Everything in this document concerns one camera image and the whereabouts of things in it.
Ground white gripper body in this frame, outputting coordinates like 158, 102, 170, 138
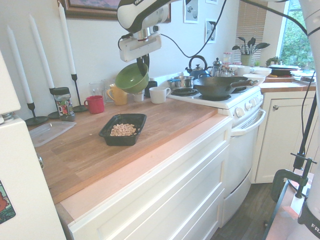
118, 33, 163, 63

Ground green bowl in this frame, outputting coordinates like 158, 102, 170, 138
114, 62, 151, 95

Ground ring cereal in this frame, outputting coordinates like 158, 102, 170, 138
109, 122, 138, 137

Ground black mug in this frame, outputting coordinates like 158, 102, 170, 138
144, 80, 158, 99

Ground small white cup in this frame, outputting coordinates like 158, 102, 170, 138
133, 91, 146, 103

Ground large white mug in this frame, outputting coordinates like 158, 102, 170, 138
149, 86, 172, 105

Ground clear glass mug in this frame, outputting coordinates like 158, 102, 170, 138
89, 81, 106, 103
101, 78, 117, 104

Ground yellow mug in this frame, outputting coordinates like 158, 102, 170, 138
106, 83, 129, 106

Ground wooden framed picture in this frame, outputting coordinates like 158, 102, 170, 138
65, 0, 172, 23

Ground red mug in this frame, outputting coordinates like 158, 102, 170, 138
83, 95, 105, 115

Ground glass french press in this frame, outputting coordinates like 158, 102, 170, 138
212, 57, 223, 77

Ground white taper candle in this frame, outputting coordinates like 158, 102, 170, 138
57, 0, 77, 75
28, 13, 55, 89
6, 24, 34, 104

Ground tall black candle holder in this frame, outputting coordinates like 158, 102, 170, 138
70, 73, 89, 113

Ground black plastic food tray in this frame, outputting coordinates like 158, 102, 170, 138
98, 113, 148, 147

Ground spice jar with black lid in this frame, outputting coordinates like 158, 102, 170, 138
52, 86, 77, 123

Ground black kitchen utensil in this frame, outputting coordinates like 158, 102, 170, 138
231, 44, 245, 55
247, 37, 257, 55
252, 42, 271, 55
237, 36, 248, 55

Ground white mug by bowls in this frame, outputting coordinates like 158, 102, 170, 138
236, 65, 255, 77

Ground green utensil crock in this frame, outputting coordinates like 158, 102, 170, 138
240, 54, 253, 67

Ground wide white bowl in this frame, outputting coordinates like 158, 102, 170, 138
242, 73, 266, 86

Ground window blind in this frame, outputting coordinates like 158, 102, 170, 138
236, 0, 268, 51

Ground clear plastic tray lid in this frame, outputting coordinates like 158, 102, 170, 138
29, 120, 77, 148

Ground white serving bowl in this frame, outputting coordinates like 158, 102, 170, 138
249, 66, 273, 77

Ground short black candle holder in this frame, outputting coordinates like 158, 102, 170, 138
24, 101, 49, 126

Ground white drawer cabinet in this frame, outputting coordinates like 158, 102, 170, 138
56, 117, 233, 240

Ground white stove with oven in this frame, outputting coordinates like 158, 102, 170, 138
166, 72, 267, 228

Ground small succulent plant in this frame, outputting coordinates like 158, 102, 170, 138
265, 56, 282, 67

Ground black skillet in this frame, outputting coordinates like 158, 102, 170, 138
268, 64, 301, 77

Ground window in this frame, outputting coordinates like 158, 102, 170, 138
276, 0, 316, 71

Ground white cabinet with door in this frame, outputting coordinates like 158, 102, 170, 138
254, 91, 319, 185

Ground stacked glass plates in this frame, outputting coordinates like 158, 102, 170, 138
289, 69, 317, 84

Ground black stand pole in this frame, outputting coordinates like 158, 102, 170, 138
293, 86, 320, 171

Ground green C-clamp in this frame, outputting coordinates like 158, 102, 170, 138
271, 168, 310, 205

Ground black screw clamp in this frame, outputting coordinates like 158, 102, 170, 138
290, 151, 318, 200

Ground colourful fridge magnet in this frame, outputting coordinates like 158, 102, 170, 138
0, 178, 17, 225

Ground robot mounting table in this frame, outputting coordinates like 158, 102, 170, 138
262, 172, 320, 240

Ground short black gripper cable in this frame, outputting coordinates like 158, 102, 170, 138
117, 34, 133, 49

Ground steel pot blue handles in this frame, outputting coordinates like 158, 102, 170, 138
167, 75, 196, 91

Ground long black cable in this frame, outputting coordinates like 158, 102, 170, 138
159, 0, 308, 59

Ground blue kettle black handle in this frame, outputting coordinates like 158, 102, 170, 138
185, 55, 213, 79

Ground black wok wooden handle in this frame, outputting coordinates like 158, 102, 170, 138
192, 75, 260, 99

